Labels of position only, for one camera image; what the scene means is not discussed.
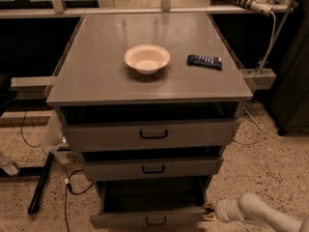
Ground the black floor bar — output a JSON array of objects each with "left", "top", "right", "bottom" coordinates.
[{"left": 28, "top": 153, "right": 54, "bottom": 216}]

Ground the white power cable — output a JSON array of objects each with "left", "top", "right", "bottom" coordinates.
[{"left": 232, "top": 10, "right": 278, "bottom": 146}]

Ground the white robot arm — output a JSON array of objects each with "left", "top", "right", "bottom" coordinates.
[{"left": 202, "top": 192, "right": 309, "bottom": 232}]

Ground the black floor cable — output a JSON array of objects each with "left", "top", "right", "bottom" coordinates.
[{"left": 19, "top": 108, "right": 95, "bottom": 232}]

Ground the dark cabinet at right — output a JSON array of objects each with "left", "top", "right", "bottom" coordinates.
[{"left": 269, "top": 0, "right": 309, "bottom": 136}]

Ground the grey drawer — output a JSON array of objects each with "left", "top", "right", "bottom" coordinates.
[
  {"left": 90, "top": 176, "right": 210, "bottom": 229},
  {"left": 84, "top": 157, "right": 223, "bottom": 181},
  {"left": 62, "top": 119, "right": 239, "bottom": 152}
]

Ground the grey top drawer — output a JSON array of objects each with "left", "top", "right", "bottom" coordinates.
[{"left": 62, "top": 119, "right": 239, "bottom": 152}]

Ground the grey bottom drawer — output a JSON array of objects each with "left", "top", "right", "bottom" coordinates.
[{"left": 90, "top": 176, "right": 210, "bottom": 229}]

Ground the grey middle drawer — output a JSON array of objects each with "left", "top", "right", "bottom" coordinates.
[{"left": 84, "top": 157, "right": 223, "bottom": 181}]

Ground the dark blue snack packet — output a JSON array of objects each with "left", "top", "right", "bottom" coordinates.
[{"left": 186, "top": 55, "right": 222, "bottom": 71}]

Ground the white power strip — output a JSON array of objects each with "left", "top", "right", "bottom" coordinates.
[{"left": 229, "top": 0, "right": 273, "bottom": 15}]

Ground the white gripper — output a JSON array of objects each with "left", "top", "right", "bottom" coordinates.
[{"left": 202, "top": 199, "right": 244, "bottom": 223}]

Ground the dark object at left edge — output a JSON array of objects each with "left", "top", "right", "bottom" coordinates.
[{"left": 0, "top": 73, "right": 17, "bottom": 117}]

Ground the grey drawer cabinet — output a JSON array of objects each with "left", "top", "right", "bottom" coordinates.
[{"left": 45, "top": 12, "right": 254, "bottom": 211}]

